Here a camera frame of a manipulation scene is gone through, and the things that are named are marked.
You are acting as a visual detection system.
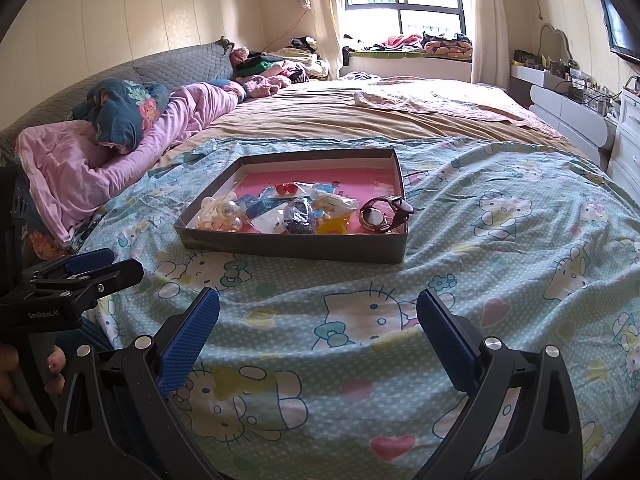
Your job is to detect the white cream hair claw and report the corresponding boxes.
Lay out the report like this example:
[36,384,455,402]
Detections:
[192,192,243,232]

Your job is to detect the dark red strap watch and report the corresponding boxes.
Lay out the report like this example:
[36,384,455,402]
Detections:
[359,196,414,234]

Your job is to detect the pearl white hair clips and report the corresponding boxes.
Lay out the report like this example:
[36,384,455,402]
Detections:
[210,198,243,232]

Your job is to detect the earring card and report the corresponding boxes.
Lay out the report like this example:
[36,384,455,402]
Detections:
[250,206,286,234]

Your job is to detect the blue transparent jewelry box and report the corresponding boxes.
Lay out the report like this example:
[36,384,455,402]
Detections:
[239,194,283,220]

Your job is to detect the dark purple bead bracelet bag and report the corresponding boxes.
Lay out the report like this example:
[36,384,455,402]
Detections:
[284,197,316,235]

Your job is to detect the white tube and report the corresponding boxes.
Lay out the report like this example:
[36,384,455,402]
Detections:
[309,186,359,217]

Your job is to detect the red bead earrings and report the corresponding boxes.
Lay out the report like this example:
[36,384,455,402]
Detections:
[274,182,300,197]

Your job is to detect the person's left hand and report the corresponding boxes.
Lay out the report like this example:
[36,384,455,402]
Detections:
[1,344,66,412]

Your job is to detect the pink quilt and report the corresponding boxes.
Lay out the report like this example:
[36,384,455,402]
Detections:
[15,80,246,259]

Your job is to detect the Hello Kitty teal bedsheet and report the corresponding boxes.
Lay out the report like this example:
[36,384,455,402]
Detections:
[84,139,639,479]

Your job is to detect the dark cardboard tray box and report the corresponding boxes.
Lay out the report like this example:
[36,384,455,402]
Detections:
[175,148,413,263]

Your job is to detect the pink book with blue title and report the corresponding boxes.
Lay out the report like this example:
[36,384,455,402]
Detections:
[233,168,402,235]

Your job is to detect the dark blue floral pillow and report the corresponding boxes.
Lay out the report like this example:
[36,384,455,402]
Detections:
[66,77,170,154]

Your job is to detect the white drawer cabinet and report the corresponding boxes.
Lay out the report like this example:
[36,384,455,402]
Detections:
[608,89,640,202]

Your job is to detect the tan striped blanket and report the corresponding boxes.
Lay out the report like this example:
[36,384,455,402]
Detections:
[156,79,580,168]

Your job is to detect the pink floral cloth on bed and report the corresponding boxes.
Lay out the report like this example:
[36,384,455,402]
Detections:
[354,78,534,124]

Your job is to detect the white grey dresser desk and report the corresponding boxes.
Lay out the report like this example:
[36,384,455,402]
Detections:
[510,64,617,170]

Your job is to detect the grey quilted headboard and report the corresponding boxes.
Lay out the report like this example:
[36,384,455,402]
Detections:
[1,37,234,167]

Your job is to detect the cream curtain right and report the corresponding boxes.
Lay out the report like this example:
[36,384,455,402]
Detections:
[463,0,510,89]

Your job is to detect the cream curtain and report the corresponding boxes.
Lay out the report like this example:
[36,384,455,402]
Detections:
[463,0,510,89]
[309,0,346,79]

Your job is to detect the clothes pile at bedhead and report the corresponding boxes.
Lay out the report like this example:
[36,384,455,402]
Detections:
[229,36,330,99]

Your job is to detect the clothes pile on windowsill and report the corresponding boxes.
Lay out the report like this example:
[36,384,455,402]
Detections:
[343,32,473,62]

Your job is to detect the heart shaped vanity mirror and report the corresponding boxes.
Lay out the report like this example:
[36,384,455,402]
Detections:
[538,23,573,65]

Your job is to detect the black flat television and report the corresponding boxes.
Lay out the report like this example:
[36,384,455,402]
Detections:
[600,0,640,65]

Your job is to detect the cream curtain left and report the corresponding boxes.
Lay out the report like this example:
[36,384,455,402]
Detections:
[309,0,346,79]

